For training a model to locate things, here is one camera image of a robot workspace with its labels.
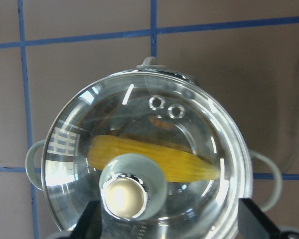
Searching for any clear glass pot lid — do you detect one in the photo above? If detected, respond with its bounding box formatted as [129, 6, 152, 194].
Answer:
[41, 71, 240, 239]

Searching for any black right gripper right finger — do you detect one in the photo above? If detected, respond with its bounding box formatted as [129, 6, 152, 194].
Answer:
[238, 198, 288, 239]

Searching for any yellow corn cob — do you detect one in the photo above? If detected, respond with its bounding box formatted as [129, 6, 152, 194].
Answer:
[87, 135, 220, 183]

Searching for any white electric cooking pot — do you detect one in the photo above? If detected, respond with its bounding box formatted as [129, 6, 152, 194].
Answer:
[24, 56, 283, 239]

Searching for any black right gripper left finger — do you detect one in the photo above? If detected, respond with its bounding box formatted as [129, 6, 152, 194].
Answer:
[69, 201, 102, 239]

